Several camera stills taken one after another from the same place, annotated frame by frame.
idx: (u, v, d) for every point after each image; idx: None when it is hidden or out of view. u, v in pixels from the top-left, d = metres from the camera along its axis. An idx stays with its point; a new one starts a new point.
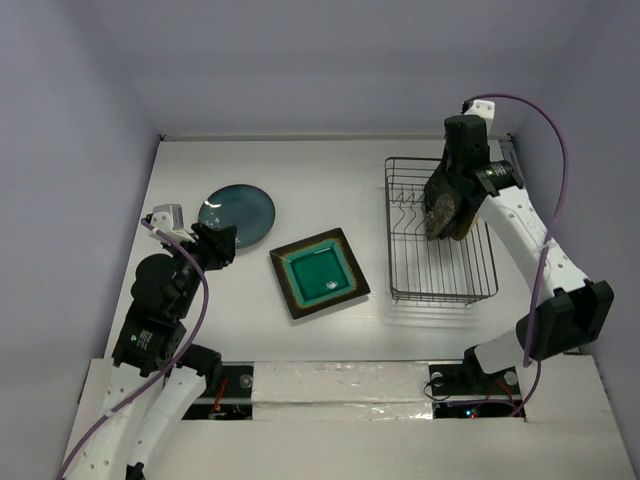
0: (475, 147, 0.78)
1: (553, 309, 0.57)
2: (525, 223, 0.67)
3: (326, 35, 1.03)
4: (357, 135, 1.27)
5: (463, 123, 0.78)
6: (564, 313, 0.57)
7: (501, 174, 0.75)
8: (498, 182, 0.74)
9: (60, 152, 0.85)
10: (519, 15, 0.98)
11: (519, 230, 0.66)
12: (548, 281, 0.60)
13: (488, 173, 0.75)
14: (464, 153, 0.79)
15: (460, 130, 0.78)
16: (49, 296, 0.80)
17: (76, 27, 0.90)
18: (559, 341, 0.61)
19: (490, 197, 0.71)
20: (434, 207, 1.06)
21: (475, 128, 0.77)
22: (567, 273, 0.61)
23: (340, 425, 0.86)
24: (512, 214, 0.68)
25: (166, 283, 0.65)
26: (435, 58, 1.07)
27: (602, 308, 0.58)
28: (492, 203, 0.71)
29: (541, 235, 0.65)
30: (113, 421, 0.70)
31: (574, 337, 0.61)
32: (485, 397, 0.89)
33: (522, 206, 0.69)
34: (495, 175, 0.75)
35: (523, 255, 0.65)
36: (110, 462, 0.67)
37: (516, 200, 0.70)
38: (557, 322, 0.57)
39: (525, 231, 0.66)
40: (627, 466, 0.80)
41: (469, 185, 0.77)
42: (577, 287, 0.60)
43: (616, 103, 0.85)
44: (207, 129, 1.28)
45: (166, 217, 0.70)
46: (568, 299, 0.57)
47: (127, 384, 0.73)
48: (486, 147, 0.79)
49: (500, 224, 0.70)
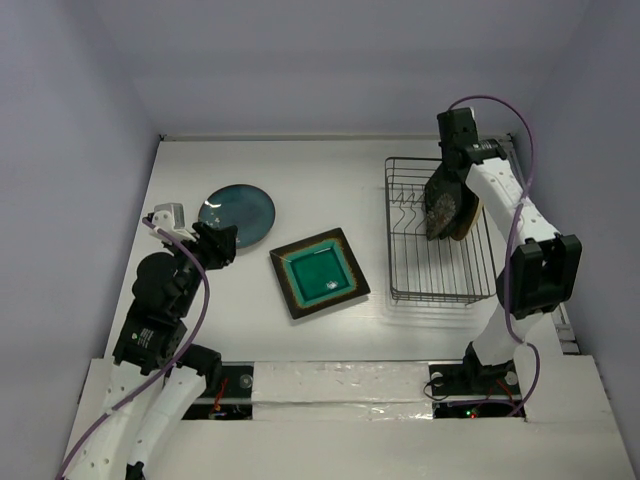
0: (463, 132, 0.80)
1: (522, 254, 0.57)
2: (504, 187, 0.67)
3: (326, 36, 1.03)
4: (357, 135, 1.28)
5: (451, 110, 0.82)
6: (534, 260, 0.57)
7: (487, 147, 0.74)
8: (483, 153, 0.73)
9: (60, 151, 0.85)
10: (518, 17, 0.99)
11: (498, 193, 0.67)
12: (521, 231, 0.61)
13: (474, 146, 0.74)
14: (453, 137, 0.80)
15: (448, 118, 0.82)
16: (49, 294, 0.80)
17: (76, 26, 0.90)
18: (536, 295, 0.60)
19: (474, 166, 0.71)
20: (434, 207, 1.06)
21: (463, 114, 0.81)
22: (539, 227, 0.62)
23: (340, 425, 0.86)
24: (494, 179, 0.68)
25: (167, 282, 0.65)
26: (435, 59, 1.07)
27: (571, 258, 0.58)
28: (475, 171, 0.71)
29: (518, 195, 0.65)
30: (113, 420, 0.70)
31: (549, 291, 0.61)
32: (485, 397, 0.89)
33: (503, 172, 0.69)
34: (481, 147, 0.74)
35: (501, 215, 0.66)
36: (110, 461, 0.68)
37: (498, 168, 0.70)
38: (528, 268, 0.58)
39: (504, 193, 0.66)
40: (628, 466, 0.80)
41: (456, 158, 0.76)
42: (548, 240, 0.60)
43: (615, 104, 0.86)
44: (207, 129, 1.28)
45: (167, 217, 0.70)
46: (538, 247, 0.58)
47: (127, 382, 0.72)
48: (475, 135, 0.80)
49: (482, 190, 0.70)
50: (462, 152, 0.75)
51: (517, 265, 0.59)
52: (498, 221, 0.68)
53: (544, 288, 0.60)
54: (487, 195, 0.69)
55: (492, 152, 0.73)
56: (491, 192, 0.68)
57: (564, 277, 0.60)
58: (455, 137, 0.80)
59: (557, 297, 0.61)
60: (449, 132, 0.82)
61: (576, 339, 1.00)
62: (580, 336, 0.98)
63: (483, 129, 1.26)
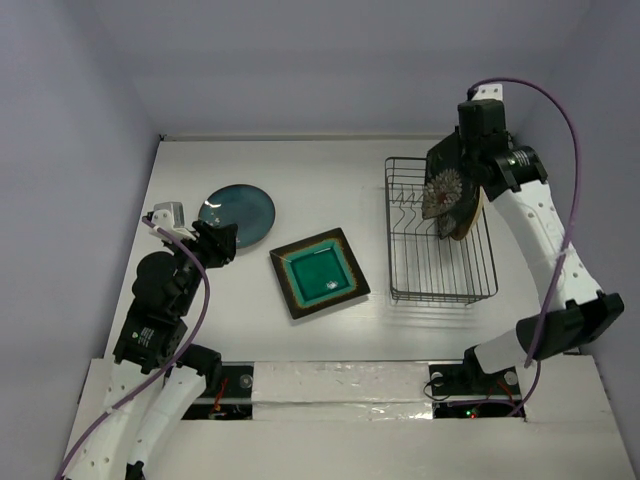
0: (492, 132, 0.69)
1: (562, 322, 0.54)
2: (544, 225, 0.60)
3: (326, 36, 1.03)
4: (356, 135, 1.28)
5: (480, 105, 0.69)
6: (573, 330, 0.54)
7: (524, 163, 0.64)
8: (518, 168, 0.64)
9: (61, 150, 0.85)
10: (518, 17, 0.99)
11: (537, 233, 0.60)
12: (561, 291, 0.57)
13: (510, 161, 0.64)
14: (480, 138, 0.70)
15: (476, 114, 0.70)
16: (49, 293, 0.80)
17: (76, 27, 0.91)
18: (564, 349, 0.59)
19: (510, 191, 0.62)
20: (434, 180, 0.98)
21: (493, 111, 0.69)
22: (581, 283, 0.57)
23: (340, 424, 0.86)
24: (532, 211, 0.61)
25: (168, 282, 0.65)
26: (435, 59, 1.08)
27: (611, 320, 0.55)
28: (511, 198, 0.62)
29: (559, 238, 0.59)
30: (113, 419, 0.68)
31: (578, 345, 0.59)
32: (485, 397, 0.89)
33: (543, 204, 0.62)
34: (517, 162, 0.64)
35: (536, 259, 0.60)
36: (111, 460, 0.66)
37: (537, 197, 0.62)
38: (565, 336, 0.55)
39: (544, 235, 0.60)
40: (628, 466, 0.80)
41: (486, 172, 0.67)
42: (589, 299, 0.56)
43: (614, 104, 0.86)
44: (207, 129, 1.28)
45: (166, 215, 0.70)
46: (580, 316, 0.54)
47: (128, 381, 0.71)
48: (505, 135, 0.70)
49: (515, 218, 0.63)
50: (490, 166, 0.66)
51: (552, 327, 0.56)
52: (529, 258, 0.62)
53: (576, 342, 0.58)
54: (521, 225, 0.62)
55: (526, 162, 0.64)
56: (526, 224, 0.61)
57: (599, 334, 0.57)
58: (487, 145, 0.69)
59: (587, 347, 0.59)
60: (477, 129, 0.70)
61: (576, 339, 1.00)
62: None
63: None
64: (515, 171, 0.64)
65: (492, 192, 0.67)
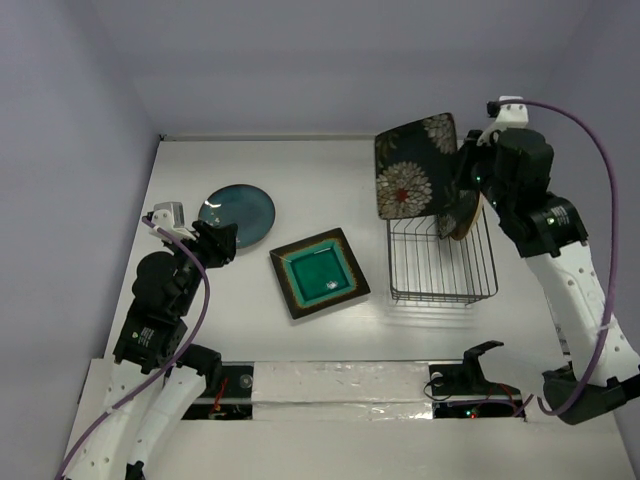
0: (534, 182, 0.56)
1: (605, 403, 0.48)
2: (585, 294, 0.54)
3: (325, 36, 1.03)
4: (356, 135, 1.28)
5: (526, 150, 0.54)
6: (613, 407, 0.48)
7: (563, 221, 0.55)
8: (557, 227, 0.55)
9: (61, 150, 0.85)
10: (517, 17, 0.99)
11: (577, 303, 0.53)
12: (602, 367, 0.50)
13: (548, 221, 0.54)
14: (515, 186, 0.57)
15: (520, 160, 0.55)
16: (49, 293, 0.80)
17: (77, 27, 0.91)
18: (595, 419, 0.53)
19: (548, 257, 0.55)
20: (389, 171, 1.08)
21: (544, 160, 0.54)
22: (623, 359, 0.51)
23: (340, 424, 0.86)
24: (572, 281, 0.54)
25: (168, 282, 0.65)
26: (435, 59, 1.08)
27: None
28: (548, 263, 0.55)
29: (601, 309, 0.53)
30: (113, 419, 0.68)
31: None
32: (485, 397, 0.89)
33: (583, 269, 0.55)
34: (556, 221, 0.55)
35: (574, 330, 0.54)
36: (111, 460, 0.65)
37: (577, 261, 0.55)
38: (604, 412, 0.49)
39: (584, 305, 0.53)
40: (628, 466, 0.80)
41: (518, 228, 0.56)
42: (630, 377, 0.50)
43: (614, 104, 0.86)
44: (207, 129, 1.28)
45: (166, 215, 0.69)
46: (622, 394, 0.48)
47: (128, 380, 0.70)
48: (546, 184, 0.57)
49: (552, 285, 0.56)
50: (529, 227, 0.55)
51: (589, 403, 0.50)
52: (565, 325, 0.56)
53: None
54: (559, 294, 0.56)
55: (566, 221, 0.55)
56: (565, 295, 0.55)
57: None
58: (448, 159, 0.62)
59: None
60: (514, 175, 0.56)
61: None
62: None
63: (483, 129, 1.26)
64: (554, 233, 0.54)
65: (522, 246, 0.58)
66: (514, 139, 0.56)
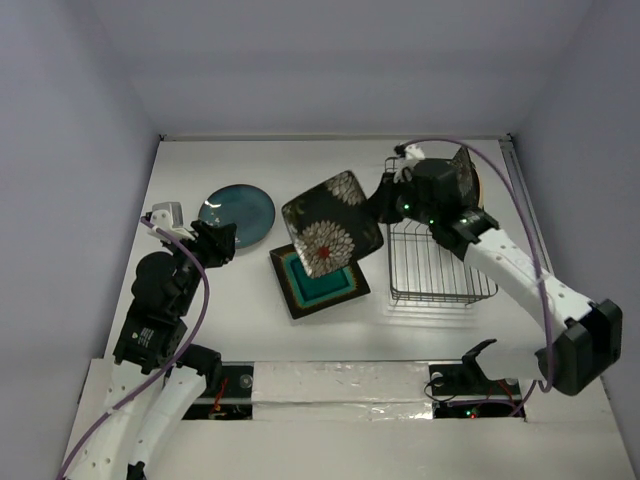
0: (449, 199, 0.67)
1: (571, 342, 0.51)
2: (514, 261, 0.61)
3: (326, 36, 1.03)
4: (356, 135, 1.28)
5: (434, 175, 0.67)
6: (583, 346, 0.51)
7: (476, 220, 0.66)
8: (475, 228, 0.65)
9: (61, 149, 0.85)
10: (518, 17, 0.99)
11: (510, 271, 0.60)
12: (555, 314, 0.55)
13: (464, 222, 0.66)
14: (435, 205, 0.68)
15: (431, 184, 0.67)
16: (49, 293, 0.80)
17: (76, 27, 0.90)
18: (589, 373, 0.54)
19: (471, 245, 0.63)
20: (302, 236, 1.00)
21: (448, 179, 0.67)
22: (571, 300, 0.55)
23: (340, 424, 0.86)
24: (499, 256, 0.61)
25: (167, 282, 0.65)
26: (435, 59, 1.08)
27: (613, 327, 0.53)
28: (475, 251, 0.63)
29: (531, 267, 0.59)
30: (113, 420, 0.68)
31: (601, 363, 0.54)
32: (485, 397, 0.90)
33: (505, 245, 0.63)
34: (470, 222, 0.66)
35: (520, 294, 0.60)
36: (112, 460, 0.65)
37: (498, 240, 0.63)
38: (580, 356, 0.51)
39: (516, 270, 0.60)
40: (627, 466, 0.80)
41: (446, 238, 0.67)
42: (585, 313, 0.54)
43: (614, 103, 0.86)
44: (207, 129, 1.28)
45: (165, 215, 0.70)
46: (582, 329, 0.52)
47: (128, 381, 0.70)
48: (459, 198, 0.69)
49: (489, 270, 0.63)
50: (455, 235, 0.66)
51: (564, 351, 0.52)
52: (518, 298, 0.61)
53: (598, 362, 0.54)
54: (498, 274, 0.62)
55: (482, 222, 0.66)
56: (500, 271, 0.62)
57: (612, 343, 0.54)
58: (356, 231, 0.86)
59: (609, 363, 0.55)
60: (432, 196, 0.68)
61: None
62: None
63: (483, 129, 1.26)
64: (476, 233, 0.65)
65: (459, 253, 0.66)
66: (424, 168, 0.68)
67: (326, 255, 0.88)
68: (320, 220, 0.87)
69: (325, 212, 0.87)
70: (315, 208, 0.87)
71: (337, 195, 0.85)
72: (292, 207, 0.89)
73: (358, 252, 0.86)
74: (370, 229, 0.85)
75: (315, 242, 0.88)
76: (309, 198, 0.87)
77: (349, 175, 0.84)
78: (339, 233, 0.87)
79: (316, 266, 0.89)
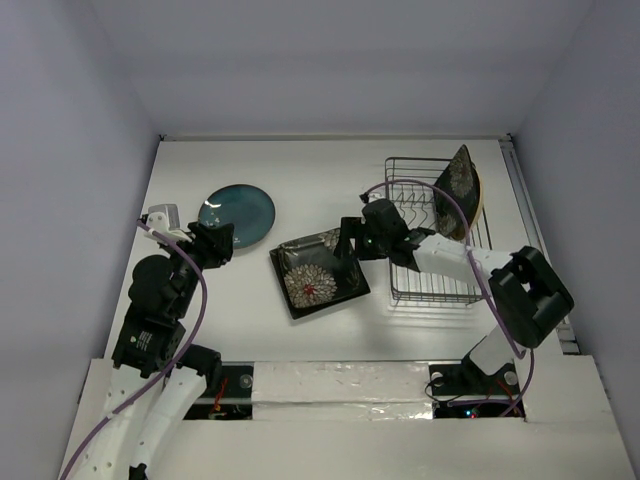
0: (395, 225, 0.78)
1: (498, 284, 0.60)
2: (447, 248, 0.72)
3: (326, 36, 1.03)
4: (357, 134, 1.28)
5: (377, 209, 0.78)
6: (510, 283, 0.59)
7: (417, 234, 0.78)
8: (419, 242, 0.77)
9: (60, 151, 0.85)
10: (518, 16, 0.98)
11: (448, 256, 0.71)
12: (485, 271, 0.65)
13: (407, 239, 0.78)
14: (385, 233, 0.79)
15: (376, 218, 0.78)
16: (49, 293, 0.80)
17: (75, 27, 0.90)
18: (541, 315, 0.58)
19: (414, 251, 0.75)
20: (292, 269, 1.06)
21: (389, 211, 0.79)
22: (495, 257, 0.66)
23: (340, 425, 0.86)
24: (436, 249, 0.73)
25: (164, 285, 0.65)
26: (435, 58, 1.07)
27: (540, 265, 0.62)
28: (419, 256, 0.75)
29: (459, 246, 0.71)
30: (114, 424, 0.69)
31: (548, 303, 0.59)
32: (485, 397, 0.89)
33: (439, 239, 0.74)
34: (412, 237, 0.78)
35: (463, 271, 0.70)
36: (113, 464, 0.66)
37: (433, 239, 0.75)
38: (511, 292, 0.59)
39: (451, 254, 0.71)
40: (627, 466, 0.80)
41: (401, 259, 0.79)
42: (511, 262, 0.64)
43: (615, 102, 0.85)
44: (207, 129, 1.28)
45: (161, 218, 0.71)
46: (507, 271, 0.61)
47: (127, 385, 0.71)
48: (403, 223, 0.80)
49: (435, 265, 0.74)
50: (405, 252, 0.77)
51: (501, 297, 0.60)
52: (465, 276, 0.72)
53: (544, 303, 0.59)
54: (442, 265, 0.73)
55: (425, 234, 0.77)
56: (441, 260, 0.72)
57: (550, 284, 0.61)
58: (340, 276, 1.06)
59: (560, 307, 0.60)
60: (380, 228, 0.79)
61: (576, 339, 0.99)
62: (580, 335, 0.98)
63: (483, 129, 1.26)
64: (419, 241, 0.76)
65: (416, 267, 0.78)
66: (368, 206, 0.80)
67: (310, 292, 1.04)
68: (309, 264, 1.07)
69: (315, 260, 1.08)
70: (308, 253, 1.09)
71: (328, 246, 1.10)
72: (287, 247, 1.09)
73: (339, 290, 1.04)
74: (352, 275, 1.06)
75: (302, 279, 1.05)
76: (303, 245, 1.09)
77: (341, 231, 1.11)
78: (324, 275, 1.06)
79: (300, 299, 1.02)
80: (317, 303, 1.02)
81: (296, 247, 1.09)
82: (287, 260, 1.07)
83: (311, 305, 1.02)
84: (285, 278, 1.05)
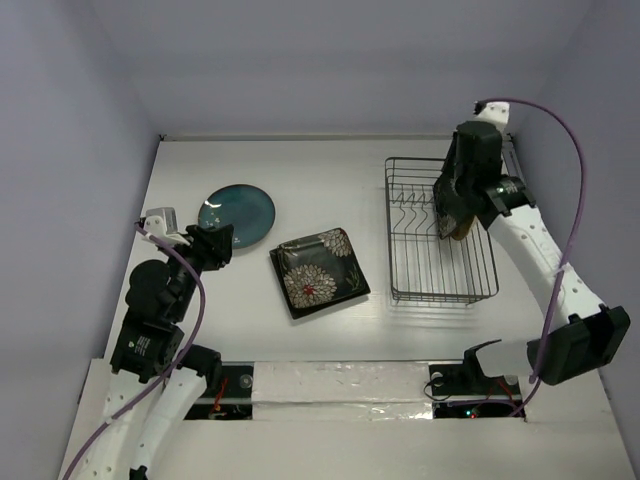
0: (487, 162, 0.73)
1: (566, 336, 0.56)
2: (538, 244, 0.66)
3: (325, 35, 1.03)
4: (357, 133, 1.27)
5: (480, 136, 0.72)
6: (579, 342, 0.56)
7: (513, 191, 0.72)
8: (509, 198, 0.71)
9: (60, 152, 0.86)
10: (519, 15, 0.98)
11: (532, 253, 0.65)
12: (563, 307, 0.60)
13: (499, 190, 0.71)
14: (474, 166, 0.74)
15: (474, 143, 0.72)
16: (49, 295, 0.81)
17: (75, 27, 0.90)
18: (576, 370, 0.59)
19: (501, 215, 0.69)
20: (292, 269, 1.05)
21: (492, 143, 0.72)
22: (581, 298, 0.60)
23: (340, 424, 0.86)
24: (525, 234, 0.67)
25: (161, 290, 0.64)
26: (435, 58, 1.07)
27: (618, 337, 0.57)
28: (503, 222, 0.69)
29: (553, 257, 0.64)
30: (113, 429, 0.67)
31: (591, 364, 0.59)
32: (485, 397, 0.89)
33: (535, 227, 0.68)
34: (507, 191, 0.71)
35: (534, 277, 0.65)
36: (113, 468, 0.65)
37: (530, 221, 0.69)
38: (572, 349, 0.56)
39: (538, 253, 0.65)
40: (627, 466, 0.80)
41: (478, 199, 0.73)
42: (590, 314, 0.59)
43: (616, 101, 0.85)
44: (207, 129, 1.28)
45: (159, 222, 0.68)
46: (583, 327, 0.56)
47: (126, 390, 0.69)
48: (499, 165, 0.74)
49: (510, 242, 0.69)
50: (486, 199, 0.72)
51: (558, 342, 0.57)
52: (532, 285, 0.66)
53: (590, 362, 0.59)
54: (518, 251, 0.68)
55: (519, 197, 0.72)
56: (520, 247, 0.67)
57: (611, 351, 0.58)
58: (339, 276, 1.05)
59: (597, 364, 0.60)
60: (472, 157, 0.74)
61: None
62: None
63: None
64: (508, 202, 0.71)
65: (484, 221, 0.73)
66: (470, 128, 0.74)
67: (310, 292, 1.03)
68: (309, 264, 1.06)
69: (314, 260, 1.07)
70: (306, 253, 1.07)
71: (327, 246, 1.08)
72: (285, 248, 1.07)
73: (339, 290, 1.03)
74: (352, 275, 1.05)
75: (302, 279, 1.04)
76: (302, 246, 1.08)
77: (339, 232, 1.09)
78: (324, 275, 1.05)
79: (300, 298, 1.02)
80: (318, 303, 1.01)
81: (296, 248, 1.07)
82: (285, 261, 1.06)
83: (312, 305, 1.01)
84: (284, 279, 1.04)
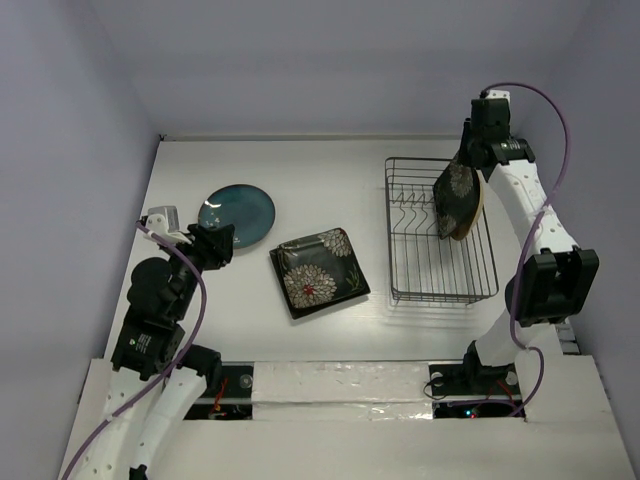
0: (496, 124, 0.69)
1: (535, 265, 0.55)
2: (528, 192, 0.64)
3: (325, 36, 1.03)
4: (357, 134, 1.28)
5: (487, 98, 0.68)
6: (546, 272, 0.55)
7: (515, 147, 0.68)
8: (511, 154, 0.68)
9: (60, 151, 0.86)
10: (518, 16, 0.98)
11: (521, 197, 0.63)
12: (538, 240, 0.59)
13: (502, 145, 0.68)
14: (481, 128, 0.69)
15: (482, 107, 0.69)
16: (49, 294, 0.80)
17: (75, 27, 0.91)
18: (544, 306, 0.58)
19: (499, 165, 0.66)
20: (291, 268, 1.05)
21: (500, 104, 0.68)
22: (557, 238, 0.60)
23: (340, 425, 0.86)
24: (518, 182, 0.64)
25: (163, 287, 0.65)
26: (435, 59, 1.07)
27: (586, 274, 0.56)
28: (498, 171, 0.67)
29: (540, 203, 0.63)
30: (113, 427, 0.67)
31: (558, 303, 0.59)
32: (485, 397, 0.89)
33: (528, 176, 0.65)
34: (509, 147, 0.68)
35: (519, 220, 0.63)
36: (113, 466, 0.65)
37: (524, 171, 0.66)
38: (539, 279, 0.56)
39: (527, 199, 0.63)
40: (627, 466, 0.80)
41: (480, 156, 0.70)
42: (565, 252, 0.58)
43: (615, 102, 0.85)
44: (207, 129, 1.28)
45: (160, 220, 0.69)
46: (553, 258, 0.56)
47: (127, 387, 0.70)
48: (506, 128, 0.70)
49: (504, 191, 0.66)
50: (490, 154, 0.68)
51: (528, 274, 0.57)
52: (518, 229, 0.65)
53: (558, 301, 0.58)
54: (511, 199, 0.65)
55: (522, 153, 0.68)
56: (514, 196, 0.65)
57: (577, 291, 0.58)
58: (340, 276, 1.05)
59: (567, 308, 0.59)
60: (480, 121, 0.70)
61: (576, 339, 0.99)
62: (580, 335, 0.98)
63: None
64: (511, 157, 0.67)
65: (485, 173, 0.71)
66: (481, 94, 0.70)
67: (310, 292, 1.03)
68: (309, 264, 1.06)
69: (314, 260, 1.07)
70: (307, 252, 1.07)
71: (327, 246, 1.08)
72: (285, 248, 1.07)
73: (339, 290, 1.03)
74: (352, 275, 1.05)
75: (302, 279, 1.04)
76: (302, 245, 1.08)
77: (339, 232, 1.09)
78: (324, 275, 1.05)
79: (300, 298, 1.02)
80: (318, 303, 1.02)
81: (296, 247, 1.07)
82: (285, 260, 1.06)
83: (312, 305, 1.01)
84: (284, 278, 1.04)
